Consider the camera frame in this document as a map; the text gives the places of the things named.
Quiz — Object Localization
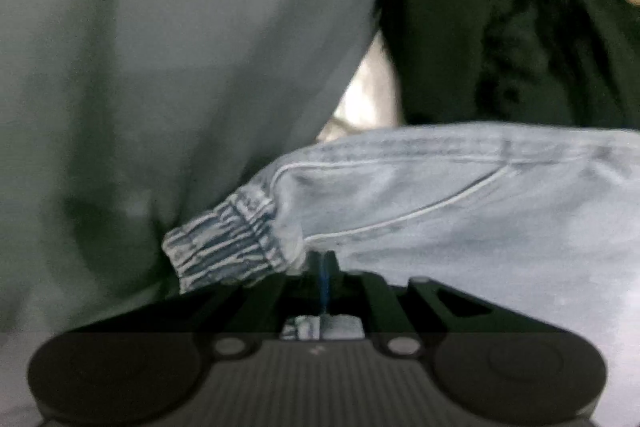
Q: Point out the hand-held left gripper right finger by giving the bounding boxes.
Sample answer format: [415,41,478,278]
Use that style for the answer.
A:
[326,252,506,355]

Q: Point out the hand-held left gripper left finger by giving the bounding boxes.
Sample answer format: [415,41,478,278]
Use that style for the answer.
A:
[140,251,324,356]

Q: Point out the light blue jeans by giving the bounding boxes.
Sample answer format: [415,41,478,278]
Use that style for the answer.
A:
[162,122,640,427]

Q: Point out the grey garment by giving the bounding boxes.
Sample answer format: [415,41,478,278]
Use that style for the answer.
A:
[0,0,413,338]

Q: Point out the black garment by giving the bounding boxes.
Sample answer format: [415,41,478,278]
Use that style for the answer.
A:
[375,0,640,130]

